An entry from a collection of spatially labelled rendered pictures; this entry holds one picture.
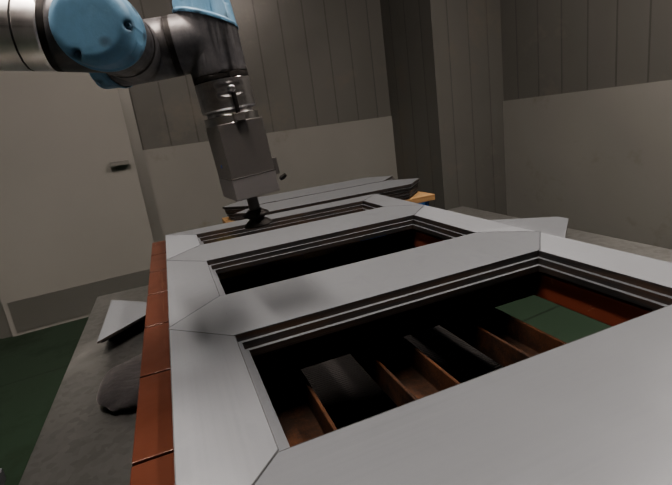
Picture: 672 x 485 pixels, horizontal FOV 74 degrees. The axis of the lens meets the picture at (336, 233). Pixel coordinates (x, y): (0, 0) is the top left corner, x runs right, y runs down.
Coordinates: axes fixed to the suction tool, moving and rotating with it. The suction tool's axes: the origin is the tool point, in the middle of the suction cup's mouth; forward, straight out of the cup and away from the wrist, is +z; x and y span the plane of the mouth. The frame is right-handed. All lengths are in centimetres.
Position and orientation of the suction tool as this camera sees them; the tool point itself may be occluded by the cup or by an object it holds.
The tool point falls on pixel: (258, 224)
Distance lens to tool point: 67.8
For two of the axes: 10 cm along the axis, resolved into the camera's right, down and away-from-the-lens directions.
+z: 2.0, 9.4, 2.6
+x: -8.8, 2.9, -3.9
